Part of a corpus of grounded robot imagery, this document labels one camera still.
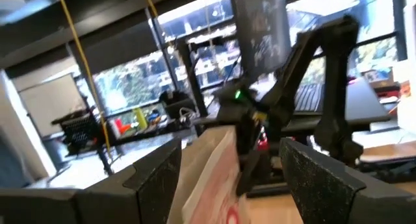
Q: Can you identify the black computer monitor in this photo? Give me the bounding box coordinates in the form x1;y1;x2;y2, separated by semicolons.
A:
229;0;292;82

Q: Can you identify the black plastic crate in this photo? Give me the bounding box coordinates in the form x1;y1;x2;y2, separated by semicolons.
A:
51;110;101;153

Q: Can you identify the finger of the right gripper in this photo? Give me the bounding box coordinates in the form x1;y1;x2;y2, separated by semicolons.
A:
235;148;261;197

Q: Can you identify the pink strawberry yogurt cereal box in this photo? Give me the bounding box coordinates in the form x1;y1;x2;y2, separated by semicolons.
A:
167;125;251;224

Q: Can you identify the black upright post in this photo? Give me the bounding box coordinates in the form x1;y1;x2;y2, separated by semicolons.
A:
177;38;209;118

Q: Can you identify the yellow green bottle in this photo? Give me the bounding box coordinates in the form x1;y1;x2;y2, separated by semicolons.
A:
135;107;148;129

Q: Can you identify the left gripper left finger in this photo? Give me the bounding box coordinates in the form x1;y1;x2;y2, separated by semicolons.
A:
0;138;182;224

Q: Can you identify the yellow hanging cable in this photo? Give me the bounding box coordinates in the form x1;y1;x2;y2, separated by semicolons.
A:
60;0;113;160
142;0;160;20

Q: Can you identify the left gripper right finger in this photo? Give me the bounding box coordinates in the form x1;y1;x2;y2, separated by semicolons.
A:
279;138;416;224

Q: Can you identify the grey laptop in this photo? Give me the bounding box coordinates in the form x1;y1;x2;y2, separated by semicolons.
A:
294;76;391;123

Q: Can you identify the white board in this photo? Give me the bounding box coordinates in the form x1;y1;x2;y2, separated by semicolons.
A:
18;73;86;137

